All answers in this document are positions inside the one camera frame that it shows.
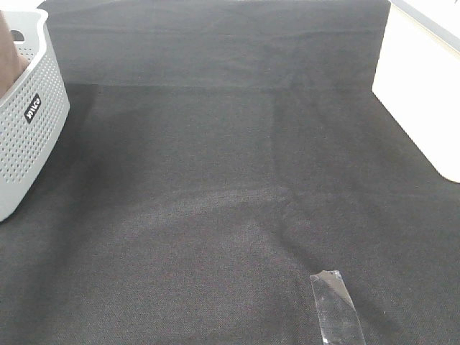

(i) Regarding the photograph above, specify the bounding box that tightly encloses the grey perforated laundry basket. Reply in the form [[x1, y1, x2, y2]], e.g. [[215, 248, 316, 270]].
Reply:
[[1, 9, 70, 219]]

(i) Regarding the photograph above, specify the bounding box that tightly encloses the clear tape strip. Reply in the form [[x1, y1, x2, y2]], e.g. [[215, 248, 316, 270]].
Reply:
[[310, 270, 366, 345]]

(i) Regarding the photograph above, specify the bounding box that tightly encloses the brown towel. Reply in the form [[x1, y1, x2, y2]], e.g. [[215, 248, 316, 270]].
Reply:
[[0, 13, 29, 97]]

